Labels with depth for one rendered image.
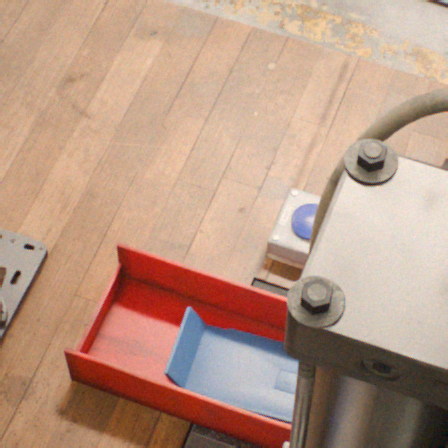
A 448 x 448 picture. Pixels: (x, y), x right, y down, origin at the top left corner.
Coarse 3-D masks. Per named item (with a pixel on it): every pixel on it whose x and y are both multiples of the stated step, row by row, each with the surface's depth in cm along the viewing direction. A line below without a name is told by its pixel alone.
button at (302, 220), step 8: (296, 208) 118; (304, 208) 118; (312, 208) 118; (296, 216) 117; (304, 216) 117; (312, 216) 117; (296, 224) 117; (304, 224) 117; (312, 224) 117; (296, 232) 116; (304, 232) 116
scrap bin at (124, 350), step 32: (128, 256) 113; (160, 256) 112; (128, 288) 116; (160, 288) 116; (192, 288) 114; (224, 288) 111; (256, 288) 110; (96, 320) 112; (128, 320) 114; (160, 320) 114; (224, 320) 115; (256, 320) 114; (64, 352) 106; (96, 352) 112; (128, 352) 112; (160, 352) 113; (96, 384) 110; (128, 384) 107; (160, 384) 105; (192, 416) 108; (224, 416) 106; (256, 416) 104
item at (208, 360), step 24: (192, 312) 112; (192, 336) 112; (216, 336) 113; (240, 336) 113; (168, 360) 109; (192, 360) 112; (216, 360) 112; (240, 360) 112; (264, 360) 112; (288, 360) 112; (192, 384) 111; (216, 384) 111; (240, 384) 111; (264, 384) 111; (264, 408) 110; (288, 408) 110
